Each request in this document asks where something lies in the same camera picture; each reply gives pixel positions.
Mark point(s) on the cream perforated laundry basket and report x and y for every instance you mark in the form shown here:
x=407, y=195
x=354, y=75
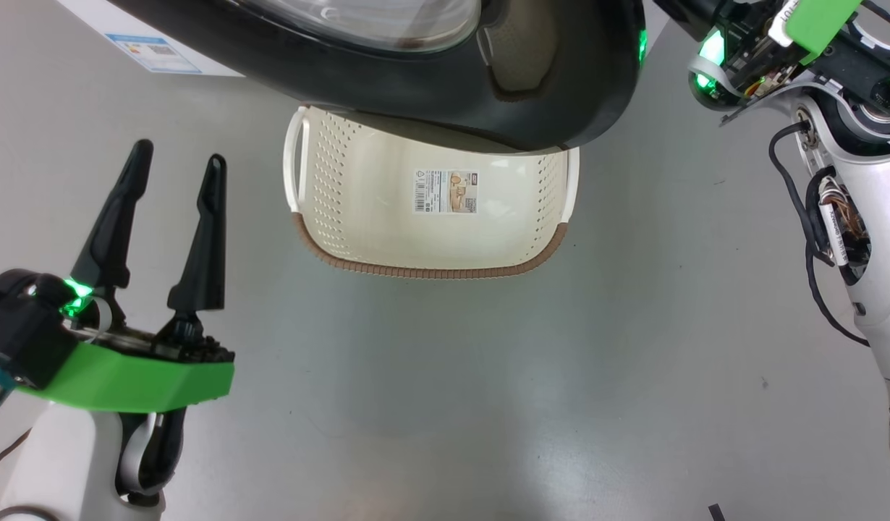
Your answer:
x=373, y=217

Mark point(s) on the paper basket label sticker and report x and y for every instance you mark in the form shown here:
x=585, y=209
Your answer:
x=445, y=191

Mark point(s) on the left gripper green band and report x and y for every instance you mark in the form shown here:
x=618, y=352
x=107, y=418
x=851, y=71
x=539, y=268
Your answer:
x=126, y=380

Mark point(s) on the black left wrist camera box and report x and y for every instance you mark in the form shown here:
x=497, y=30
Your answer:
x=18, y=325

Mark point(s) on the white washing machine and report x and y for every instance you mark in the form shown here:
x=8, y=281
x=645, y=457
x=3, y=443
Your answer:
x=98, y=22

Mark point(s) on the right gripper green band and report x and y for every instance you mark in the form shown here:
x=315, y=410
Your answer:
x=821, y=22

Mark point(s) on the dark washing machine door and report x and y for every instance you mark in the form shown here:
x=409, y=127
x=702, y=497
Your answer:
x=387, y=79

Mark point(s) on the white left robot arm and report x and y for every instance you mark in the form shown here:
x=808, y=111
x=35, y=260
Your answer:
x=69, y=463

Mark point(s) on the blue energy label sticker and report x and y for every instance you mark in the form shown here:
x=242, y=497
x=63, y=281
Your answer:
x=155, y=54

